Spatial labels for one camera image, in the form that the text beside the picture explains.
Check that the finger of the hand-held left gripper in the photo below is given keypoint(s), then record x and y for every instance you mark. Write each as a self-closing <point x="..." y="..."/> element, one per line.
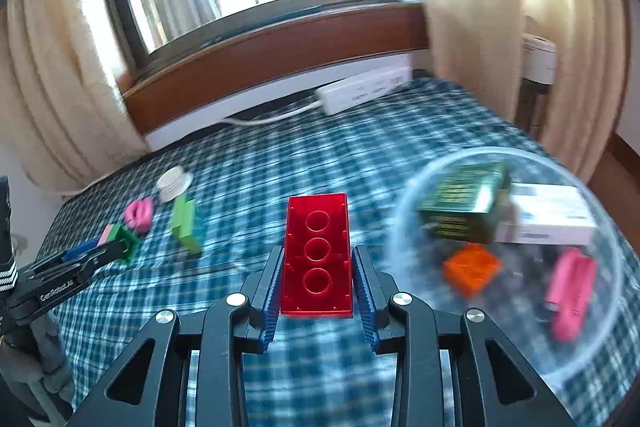
<point x="102" y="257"/>
<point x="82" y="251"/>

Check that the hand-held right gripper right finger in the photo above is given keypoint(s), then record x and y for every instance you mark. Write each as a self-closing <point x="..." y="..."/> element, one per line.
<point x="366" y="292"/>

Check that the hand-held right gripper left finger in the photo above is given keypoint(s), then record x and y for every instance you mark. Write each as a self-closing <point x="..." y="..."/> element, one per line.
<point x="270" y="292"/>

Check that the pink toy block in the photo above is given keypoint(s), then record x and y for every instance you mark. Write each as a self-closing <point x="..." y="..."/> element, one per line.
<point x="106" y="236"/>

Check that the small green toy block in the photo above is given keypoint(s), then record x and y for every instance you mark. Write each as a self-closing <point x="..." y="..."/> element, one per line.
<point x="125" y="247"/>

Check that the red building brick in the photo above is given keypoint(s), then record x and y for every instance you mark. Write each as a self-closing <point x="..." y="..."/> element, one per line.
<point x="300" y="287"/>

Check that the pink foam hair curler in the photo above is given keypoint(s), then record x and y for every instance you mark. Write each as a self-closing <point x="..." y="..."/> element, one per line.
<point x="570" y="292"/>
<point x="139" y="214"/>

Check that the white plastic jar lid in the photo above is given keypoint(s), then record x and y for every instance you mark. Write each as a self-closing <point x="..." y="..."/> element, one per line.
<point x="172" y="184"/>

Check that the orange building brick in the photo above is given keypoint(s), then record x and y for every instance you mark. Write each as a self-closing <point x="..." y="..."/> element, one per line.
<point x="470" y="269"/>

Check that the dark green carton box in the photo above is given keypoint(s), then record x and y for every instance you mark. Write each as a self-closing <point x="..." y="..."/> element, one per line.
<point x="460" y="202"/>

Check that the clear plastic bowl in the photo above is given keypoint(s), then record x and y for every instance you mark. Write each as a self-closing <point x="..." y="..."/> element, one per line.
<point x="520" y="267"/>

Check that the white medicine box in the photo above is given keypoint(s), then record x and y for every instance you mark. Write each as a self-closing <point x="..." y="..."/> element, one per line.
<point x="550" y="212"/>

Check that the person's left hand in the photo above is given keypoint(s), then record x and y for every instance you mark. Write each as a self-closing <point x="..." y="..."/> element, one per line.
<point x="47" y="367"/>

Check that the blue plaid blanket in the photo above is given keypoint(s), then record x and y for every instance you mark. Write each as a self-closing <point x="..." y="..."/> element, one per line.
<point x="300" y="157"/>

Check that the cream curtain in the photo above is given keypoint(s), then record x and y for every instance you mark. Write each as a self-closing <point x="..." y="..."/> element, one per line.
<point x="65" y="82"/>
<point x="475" y="7"/>

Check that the white power strip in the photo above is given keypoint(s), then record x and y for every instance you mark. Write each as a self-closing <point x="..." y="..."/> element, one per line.
<point x="360" y="89"/>

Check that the brown wooden window sill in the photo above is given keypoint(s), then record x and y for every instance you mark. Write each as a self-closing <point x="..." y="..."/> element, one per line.
<point x="275" y="52"/>

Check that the white tower fan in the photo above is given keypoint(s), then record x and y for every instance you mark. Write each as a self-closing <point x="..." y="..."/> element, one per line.
<point x="537" y="57"/>

